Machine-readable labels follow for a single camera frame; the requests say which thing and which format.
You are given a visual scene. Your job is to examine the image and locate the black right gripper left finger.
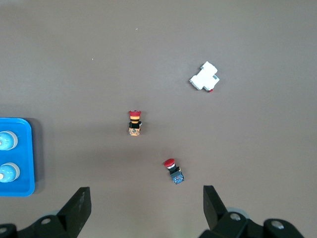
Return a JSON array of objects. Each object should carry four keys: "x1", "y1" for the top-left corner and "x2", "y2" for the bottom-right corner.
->
[{"x1": 0, "y1": 186, "x2": 92, "y2": 238}]

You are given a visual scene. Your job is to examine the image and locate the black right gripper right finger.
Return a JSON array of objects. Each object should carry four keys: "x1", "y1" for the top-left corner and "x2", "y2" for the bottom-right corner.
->
[{"x1": 198, "y1": 185, "x2": 305, "y2": 238}]

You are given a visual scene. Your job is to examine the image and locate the blue call bell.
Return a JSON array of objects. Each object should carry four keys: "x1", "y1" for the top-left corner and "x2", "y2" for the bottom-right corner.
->
[
  {"x1": 0, "y1": 130, "x2": 19, "y2": 151},
  {"x1": 0, "y1": 162, "x2": 20, "y2": 183}
]

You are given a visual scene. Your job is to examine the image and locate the red push button blue base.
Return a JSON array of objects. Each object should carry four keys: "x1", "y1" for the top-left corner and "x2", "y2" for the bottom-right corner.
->
[{"x1": 163, "y1": 158, "x2": 185, "y2": 185}]

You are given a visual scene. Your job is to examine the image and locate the blue plastic tray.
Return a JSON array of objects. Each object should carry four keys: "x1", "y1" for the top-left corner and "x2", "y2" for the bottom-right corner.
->
[{"x1": 0, "y1": 118, "x2": 36, "y2": 197}]

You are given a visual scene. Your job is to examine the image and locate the red emergency stop orange base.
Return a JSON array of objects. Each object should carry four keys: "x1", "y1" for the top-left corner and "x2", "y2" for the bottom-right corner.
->
[{"x1": 128, "y1": 110, "x2": 143, "y2": 137}]

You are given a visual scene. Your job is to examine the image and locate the brown table cover mat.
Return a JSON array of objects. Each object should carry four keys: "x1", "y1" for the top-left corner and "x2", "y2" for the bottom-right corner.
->
[{"x1": 0, "y1": 0, "x2": 317, "y2": 238}]

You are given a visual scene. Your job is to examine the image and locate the white circuit breaker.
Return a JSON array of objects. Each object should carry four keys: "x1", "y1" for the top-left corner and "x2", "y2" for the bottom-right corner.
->
[{"x1": 189, "y1": 61, "x2": 220, "y2": 93}]

